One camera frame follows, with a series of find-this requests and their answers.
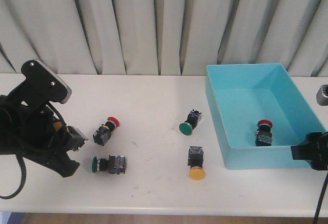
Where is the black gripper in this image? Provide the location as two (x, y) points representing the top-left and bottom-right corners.
(5, 80), (80, 178)
(291, 132), (327, 170)

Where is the yellow push button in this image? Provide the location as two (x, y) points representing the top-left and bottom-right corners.
(53, 120), (88, 151)
(187, 146), (206, 180)

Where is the red push button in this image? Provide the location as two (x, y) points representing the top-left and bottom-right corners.
(255, 119), (273, 146)
(93, 116), (120, 146)

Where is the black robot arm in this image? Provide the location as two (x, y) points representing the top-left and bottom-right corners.
(1, 81), (80, 177)

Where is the light blue plastic box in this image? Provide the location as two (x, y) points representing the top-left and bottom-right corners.
(206, 64), (325, 170)

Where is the green push button left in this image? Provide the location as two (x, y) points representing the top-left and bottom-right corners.
(91, 155), (126, 175)

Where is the green push button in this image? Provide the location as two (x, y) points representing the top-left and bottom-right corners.
(179, 109), (202, 136)
(91, 155), (126, 175)

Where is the yellow push button front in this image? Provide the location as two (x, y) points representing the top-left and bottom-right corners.
(187, 146), (206, 180)

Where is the green push button right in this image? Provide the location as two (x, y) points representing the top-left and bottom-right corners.
(179, 109), (202, 136)

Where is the grey pleated curtain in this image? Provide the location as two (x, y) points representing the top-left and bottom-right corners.
(1, 0), (327, 77)

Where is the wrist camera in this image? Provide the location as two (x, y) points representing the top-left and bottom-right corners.
(316, 84), (328, 106)
(21, 60), (72, 104)

